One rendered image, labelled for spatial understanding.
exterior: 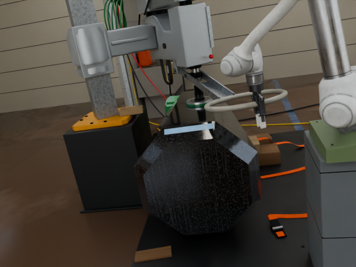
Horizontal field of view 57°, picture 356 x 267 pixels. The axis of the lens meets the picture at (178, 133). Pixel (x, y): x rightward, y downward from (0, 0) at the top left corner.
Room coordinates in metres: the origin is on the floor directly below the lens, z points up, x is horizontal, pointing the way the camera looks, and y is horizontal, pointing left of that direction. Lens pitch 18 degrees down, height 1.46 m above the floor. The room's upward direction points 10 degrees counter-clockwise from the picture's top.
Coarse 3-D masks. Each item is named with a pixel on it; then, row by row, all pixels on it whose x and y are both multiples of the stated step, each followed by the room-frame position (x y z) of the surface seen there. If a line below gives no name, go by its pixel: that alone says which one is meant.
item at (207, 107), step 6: (264, 90) 2.06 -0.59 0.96; (270, 90) 2.02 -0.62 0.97; (276, 90) 1.96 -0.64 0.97; (282, 90) 1.88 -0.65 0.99; (228, 96) 2.12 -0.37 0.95; (234, 96) 2.12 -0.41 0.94; (240, 96) 2.12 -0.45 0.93; (246, 96) 2.12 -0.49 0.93; (276, 96) 1.71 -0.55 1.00; (282, 96) 1.73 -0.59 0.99; (210, 102) 2.02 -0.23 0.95; (216, 102) 2.06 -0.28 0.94; (252, 102) 1.67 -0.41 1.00; (264, 102) 1.67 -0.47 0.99; (270, 102) 1.68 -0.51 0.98; (204, 108) 1.89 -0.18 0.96; (210, 108) 1.81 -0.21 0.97; (216, 108) 1.76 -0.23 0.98; (222, 108) 1.73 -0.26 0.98; (228, 108) 1.71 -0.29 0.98; (234, 108) 1.69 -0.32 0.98; (240, 108) 1.68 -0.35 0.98; (246, 108) 1.67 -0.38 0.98
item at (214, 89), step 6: (174, 72) 2.68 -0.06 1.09; (180, 72) 2.66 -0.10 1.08; (186, 72) 2.55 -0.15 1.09; (186, 78) 2.55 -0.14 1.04; (192, 78) 2.44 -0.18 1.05; (204, 78) 2.50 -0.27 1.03; (210, 78) 2.41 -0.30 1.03; (198, 84) 2.36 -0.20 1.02; (204, 84) 2.41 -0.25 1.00; (210, 84) 2.40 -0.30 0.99; (216, 84) 2.33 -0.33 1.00; (204, 90) 2.27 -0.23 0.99; (210, 90) 2.20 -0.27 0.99; (216, 90) 2.29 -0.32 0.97; (222, 90) 2.25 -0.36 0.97; (228, 90) 2.18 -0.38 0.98; (210, 96) 2.20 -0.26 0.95; (216, 96) 2.12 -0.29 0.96; (222, 96) 2.18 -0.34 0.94; (222, 102) 2.11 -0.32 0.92
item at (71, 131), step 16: (144, 112) 3.04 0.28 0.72; (112, 128) 2.59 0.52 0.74; (128, 128) 2.56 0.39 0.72; (144, 128) 2.92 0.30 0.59; (80, 144) 2.63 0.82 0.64; (96, 144) 2.61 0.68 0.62; (112, 144) 2.59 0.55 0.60; (128, 144) 2.57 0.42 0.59; (144, 144) 2.81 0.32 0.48; (80, 160) 2.64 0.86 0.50; (96, 160) 2.61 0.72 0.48; (112, 160) 2.59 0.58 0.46; (128, 160) 2.57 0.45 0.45; (80, 176) 2.64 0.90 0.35; (96, 176) 2.62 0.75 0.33; (112, 176) 2.60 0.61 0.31; (128, 176) 2.58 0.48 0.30; (80, 192) 2.65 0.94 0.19; (96, 192) 2.63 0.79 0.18; (112, 192) 2.60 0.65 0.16; (128, 192) 2.58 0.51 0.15; (96, 208) 2.63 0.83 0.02; (112, 208) 2.59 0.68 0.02; (128, 208) 2.56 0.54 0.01
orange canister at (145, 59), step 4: (140, 52) 5.67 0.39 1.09; (144, 52) 5.66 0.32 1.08; (148, 52) 5.79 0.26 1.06; (140, 56) 5.67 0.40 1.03; (144, 56) 5.66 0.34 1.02; (148, 56) 5.75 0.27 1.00; (140, 60) 5.68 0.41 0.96; (144, 60) 5.66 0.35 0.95; (148, 60) 5.71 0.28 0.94; (140, 64) 5.68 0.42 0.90; (144, 64) 5.67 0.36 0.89; (148, 64) 5.67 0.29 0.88; (152, 64) 5.78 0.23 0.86
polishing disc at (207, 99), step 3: (204, 96) 2.59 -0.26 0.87; (207, 96) 2.57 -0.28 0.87; (189, 99) 2.59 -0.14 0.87; (192, 99) 2.57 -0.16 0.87; (204, 99) 2.50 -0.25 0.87; (207, 99) 2.48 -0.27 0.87; (210, 99) 2.46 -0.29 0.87; (186, 102) 2.50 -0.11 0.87; (189, 102) 2.48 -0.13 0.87; (192, 102) 2.46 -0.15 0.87; (195, 102) 2.44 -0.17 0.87; (198, 102) 2.43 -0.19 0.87; (201, 102) 2.42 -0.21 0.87; (204, 102) 2.42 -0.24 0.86; (207, 102) 2.43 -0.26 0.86
